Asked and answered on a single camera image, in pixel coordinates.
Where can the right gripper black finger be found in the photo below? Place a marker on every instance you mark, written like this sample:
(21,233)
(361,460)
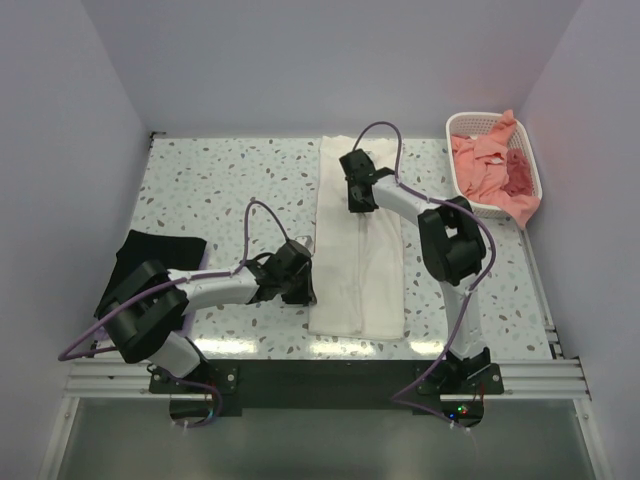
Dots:
(365,203)
(354,199)

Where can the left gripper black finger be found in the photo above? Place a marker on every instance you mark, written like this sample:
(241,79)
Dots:
(305,292)
(294,295)

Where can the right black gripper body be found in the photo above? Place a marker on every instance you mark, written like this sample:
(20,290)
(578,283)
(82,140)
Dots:
(357,194)

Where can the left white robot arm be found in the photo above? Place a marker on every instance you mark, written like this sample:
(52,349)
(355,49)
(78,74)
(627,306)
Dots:
(146,310)

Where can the salmon pink t shirt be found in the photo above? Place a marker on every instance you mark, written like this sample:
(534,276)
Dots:
(480,160)

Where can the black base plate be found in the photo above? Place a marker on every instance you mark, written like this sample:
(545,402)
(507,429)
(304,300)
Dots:
(228,387)

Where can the white t shirt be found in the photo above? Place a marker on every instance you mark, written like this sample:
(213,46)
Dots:
(357,265)

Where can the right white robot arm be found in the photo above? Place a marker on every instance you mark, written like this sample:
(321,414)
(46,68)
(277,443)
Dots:
(452,248)

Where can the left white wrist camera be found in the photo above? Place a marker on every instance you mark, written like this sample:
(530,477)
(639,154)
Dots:
(307,241)

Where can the dark pink t shirt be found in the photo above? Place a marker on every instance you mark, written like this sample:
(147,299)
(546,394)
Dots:
(520,180)

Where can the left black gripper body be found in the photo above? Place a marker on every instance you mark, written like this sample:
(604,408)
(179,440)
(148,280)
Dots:
(302,288)

